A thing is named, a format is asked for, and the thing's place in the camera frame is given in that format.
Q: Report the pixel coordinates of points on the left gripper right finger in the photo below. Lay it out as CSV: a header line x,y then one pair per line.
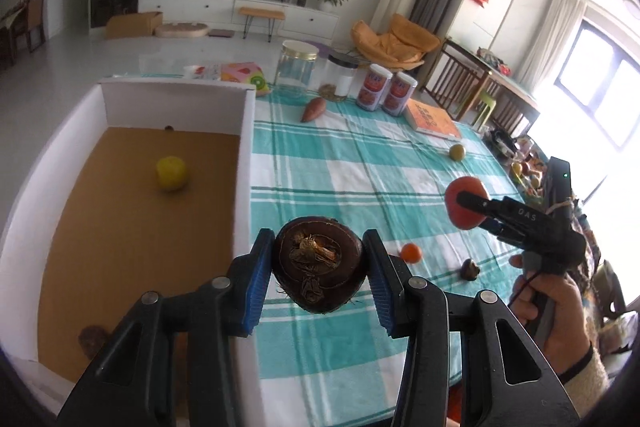
x,y
506,379

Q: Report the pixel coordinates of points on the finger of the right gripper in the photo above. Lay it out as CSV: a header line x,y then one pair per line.
x,y
479,205

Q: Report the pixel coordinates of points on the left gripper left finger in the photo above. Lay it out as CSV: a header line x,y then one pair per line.
x,y
130,382

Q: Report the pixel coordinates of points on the large red-orange tomato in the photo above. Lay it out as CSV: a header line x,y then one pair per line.
x,y
458,216

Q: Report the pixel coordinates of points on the small green-yellow round fruit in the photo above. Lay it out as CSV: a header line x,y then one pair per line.
x,y
457,152

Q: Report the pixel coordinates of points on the small dark mangosteen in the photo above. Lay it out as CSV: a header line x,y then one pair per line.
x,y
469,270

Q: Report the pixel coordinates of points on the large dark mangosteen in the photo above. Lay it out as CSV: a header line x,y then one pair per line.
x,y
319,263

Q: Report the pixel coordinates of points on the sweet potato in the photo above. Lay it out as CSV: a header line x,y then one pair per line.
x,y
91,340
313,110

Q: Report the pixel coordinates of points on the yellow-green persimmon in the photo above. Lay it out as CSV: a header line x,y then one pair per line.
x,y
172,173

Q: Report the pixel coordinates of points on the orange tangerine far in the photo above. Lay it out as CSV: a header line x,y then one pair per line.
x,y
411,253

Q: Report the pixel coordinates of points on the orange book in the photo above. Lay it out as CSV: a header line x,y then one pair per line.
x,y
431,120

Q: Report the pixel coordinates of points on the teal plaid tablecloth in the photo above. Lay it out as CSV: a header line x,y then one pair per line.
x,y
367,170

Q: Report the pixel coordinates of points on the wooden side table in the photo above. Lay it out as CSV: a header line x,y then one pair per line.
x,y
522,110

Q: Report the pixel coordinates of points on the dark wooden chair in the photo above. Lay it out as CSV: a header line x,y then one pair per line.
x,y
457,79

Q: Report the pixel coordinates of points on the right red white can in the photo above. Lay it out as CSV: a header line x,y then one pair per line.
x,y
402,86

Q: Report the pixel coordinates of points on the red white can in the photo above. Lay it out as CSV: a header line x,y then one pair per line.
x,y
402,86
373,86

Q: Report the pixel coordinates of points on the left red white can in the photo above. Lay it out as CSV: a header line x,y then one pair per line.
x,y
373,86

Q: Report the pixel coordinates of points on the white fuzzy right sleeve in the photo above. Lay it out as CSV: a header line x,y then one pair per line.
x,y
586,381

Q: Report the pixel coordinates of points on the orange lounge chair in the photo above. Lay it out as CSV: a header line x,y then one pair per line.
x,y
403,46

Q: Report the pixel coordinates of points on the white foam box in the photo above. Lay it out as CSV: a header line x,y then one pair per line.
x,y
91,230

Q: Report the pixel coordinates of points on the clear black-lid jar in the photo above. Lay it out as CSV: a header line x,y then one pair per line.
x,y
338,76

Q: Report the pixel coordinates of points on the clear gold-lid jar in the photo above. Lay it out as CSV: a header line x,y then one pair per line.
x,y
295,66

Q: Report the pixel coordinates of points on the fruit print tissue pack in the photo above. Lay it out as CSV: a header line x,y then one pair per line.
x,y
249,73

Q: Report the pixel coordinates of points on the white tv cabinet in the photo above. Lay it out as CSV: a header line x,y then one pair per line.
x,y
299,23

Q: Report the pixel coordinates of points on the small wooden bench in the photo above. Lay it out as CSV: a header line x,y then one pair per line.
x,y
270,16

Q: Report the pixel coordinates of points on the round floor cushion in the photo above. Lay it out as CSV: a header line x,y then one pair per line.
x,y
181,30

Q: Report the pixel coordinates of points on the cardboard box on floor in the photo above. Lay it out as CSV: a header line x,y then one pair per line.
x,y
133,25

